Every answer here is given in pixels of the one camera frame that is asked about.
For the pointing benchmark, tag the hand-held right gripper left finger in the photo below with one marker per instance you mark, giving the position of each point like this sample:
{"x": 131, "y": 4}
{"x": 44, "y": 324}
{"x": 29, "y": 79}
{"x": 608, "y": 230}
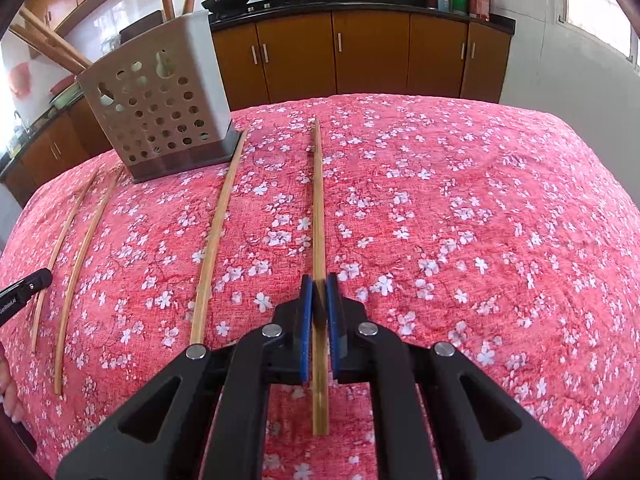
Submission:
{"x": 306, "y": 330}

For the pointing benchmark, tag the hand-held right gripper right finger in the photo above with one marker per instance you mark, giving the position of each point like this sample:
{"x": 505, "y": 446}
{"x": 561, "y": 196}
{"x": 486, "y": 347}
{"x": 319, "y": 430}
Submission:
{"x": 334, "y": 330}

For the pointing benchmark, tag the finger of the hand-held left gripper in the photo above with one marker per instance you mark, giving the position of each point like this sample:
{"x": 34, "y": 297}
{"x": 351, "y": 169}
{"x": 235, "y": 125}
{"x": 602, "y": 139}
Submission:
{"x": 30, "y": 284}

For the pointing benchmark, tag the beige perforated chopstick holder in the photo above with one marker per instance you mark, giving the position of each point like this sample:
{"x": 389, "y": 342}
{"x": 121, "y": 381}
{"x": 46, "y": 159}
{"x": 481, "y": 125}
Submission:
{"x": 195, "y": 50}

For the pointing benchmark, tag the person's left hand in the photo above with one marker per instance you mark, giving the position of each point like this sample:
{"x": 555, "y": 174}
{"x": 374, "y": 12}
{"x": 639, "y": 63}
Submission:
{"x": 10, "y": 385}

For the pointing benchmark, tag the red floral tablecloth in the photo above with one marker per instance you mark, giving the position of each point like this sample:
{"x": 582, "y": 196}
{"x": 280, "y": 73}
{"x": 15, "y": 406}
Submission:
{"x": 450, "y": 210}

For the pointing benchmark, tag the red basin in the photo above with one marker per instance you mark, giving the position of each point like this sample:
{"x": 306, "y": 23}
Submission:
{"x": 62, "y": 82}

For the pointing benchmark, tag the hanging red plastic bag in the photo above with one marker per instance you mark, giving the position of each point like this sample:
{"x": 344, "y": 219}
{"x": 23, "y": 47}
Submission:
{"x": 20, "y": 77}

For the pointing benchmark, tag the dark wooden cutting board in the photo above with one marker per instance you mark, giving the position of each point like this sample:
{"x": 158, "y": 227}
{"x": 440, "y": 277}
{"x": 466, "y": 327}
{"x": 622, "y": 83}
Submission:
{"x": 137, "y": 30}

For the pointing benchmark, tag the wooden base cabinets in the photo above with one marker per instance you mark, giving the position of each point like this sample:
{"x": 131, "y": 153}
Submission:
{"x": 370, "y": 50}

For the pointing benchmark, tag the black gas stove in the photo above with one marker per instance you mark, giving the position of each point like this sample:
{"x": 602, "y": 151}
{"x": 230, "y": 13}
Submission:
{"x": 280, "y": 5}

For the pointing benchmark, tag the black kitchen countertop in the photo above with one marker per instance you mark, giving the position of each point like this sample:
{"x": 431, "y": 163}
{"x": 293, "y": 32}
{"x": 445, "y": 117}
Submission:
{"x": 400, "y": 5}

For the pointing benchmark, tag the small blue box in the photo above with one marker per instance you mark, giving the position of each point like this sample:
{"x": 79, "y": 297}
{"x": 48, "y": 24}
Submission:
{"x": 444, "y": 2}

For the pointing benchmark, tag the large sliding window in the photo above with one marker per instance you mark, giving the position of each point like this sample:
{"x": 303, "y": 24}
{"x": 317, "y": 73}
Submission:
{"x": 595, "y": 0}

